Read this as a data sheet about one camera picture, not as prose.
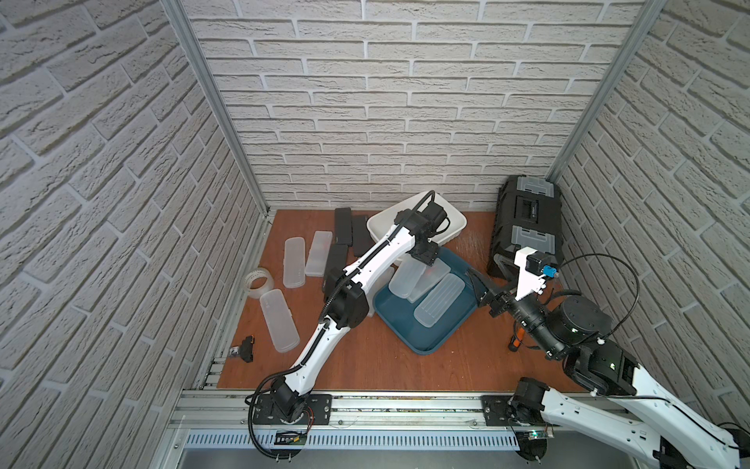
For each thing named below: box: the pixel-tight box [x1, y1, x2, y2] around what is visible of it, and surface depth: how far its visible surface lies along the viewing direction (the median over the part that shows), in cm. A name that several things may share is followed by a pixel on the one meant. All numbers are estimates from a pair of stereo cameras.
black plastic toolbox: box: [487, 174, 564, 277], surface depth 99 cm
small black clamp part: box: [229, 334, 255, 363], surface depth 84 cm
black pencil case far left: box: [334, 207, 352, 247], surface depth 116 cm
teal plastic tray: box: [373, 247, 480, 356], surface depth 90 cm
